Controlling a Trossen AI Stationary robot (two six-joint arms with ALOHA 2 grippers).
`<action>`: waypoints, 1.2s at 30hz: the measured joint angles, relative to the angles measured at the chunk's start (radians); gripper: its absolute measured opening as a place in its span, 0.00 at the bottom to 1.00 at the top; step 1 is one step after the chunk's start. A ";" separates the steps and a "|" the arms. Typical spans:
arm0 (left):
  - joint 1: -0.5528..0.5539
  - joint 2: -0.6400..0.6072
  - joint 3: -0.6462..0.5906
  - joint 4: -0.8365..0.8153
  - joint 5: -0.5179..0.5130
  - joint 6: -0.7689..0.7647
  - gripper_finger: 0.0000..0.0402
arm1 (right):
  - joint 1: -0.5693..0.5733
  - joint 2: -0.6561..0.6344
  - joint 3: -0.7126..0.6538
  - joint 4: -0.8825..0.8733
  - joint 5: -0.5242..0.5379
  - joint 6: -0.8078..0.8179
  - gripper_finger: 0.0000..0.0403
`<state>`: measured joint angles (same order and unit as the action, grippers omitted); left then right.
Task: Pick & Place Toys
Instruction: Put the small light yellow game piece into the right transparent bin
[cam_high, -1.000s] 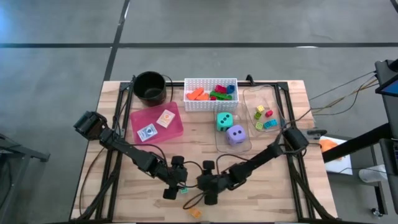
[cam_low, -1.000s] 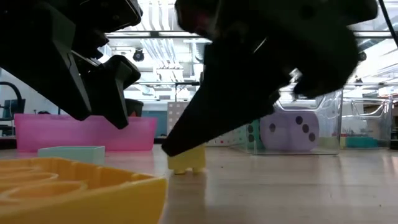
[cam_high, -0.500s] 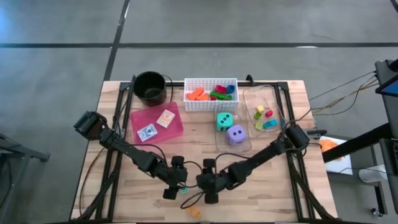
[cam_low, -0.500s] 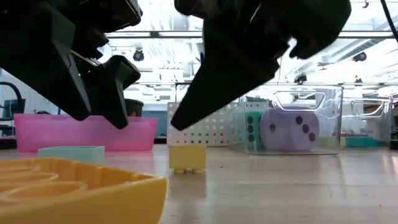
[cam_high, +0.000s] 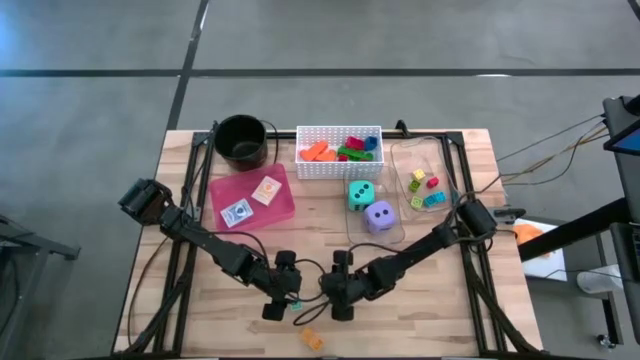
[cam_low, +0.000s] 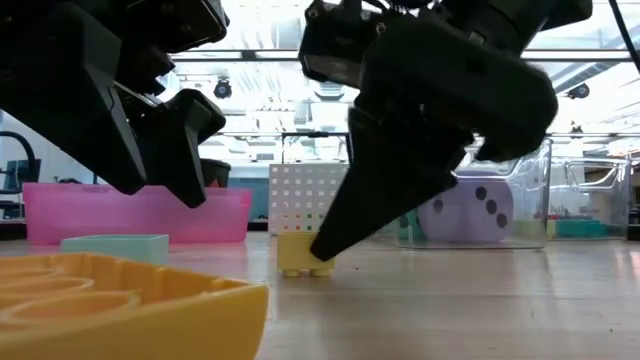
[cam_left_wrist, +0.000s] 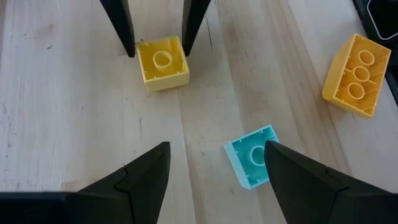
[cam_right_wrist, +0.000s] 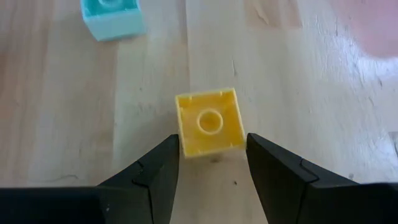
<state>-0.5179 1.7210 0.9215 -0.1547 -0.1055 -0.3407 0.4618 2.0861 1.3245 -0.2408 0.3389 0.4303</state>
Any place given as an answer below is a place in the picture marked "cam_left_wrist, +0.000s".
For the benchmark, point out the yellow small brick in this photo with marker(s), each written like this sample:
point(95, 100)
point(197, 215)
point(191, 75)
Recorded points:
point(163, 63)

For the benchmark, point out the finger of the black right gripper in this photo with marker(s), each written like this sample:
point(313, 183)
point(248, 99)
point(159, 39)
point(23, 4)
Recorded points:
point(121, 25)
point(192, 21)

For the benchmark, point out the yellow-orange toy brick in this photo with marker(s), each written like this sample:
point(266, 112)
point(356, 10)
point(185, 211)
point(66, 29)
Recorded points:
point(357, 77)

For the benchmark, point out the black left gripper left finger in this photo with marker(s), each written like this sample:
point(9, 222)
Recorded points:
point(124, 196)

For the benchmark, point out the pale teal small brick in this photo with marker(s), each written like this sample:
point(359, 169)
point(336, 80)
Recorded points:
point(245, 158)

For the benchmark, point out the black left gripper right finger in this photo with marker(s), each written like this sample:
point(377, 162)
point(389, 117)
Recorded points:
point(311, 193)

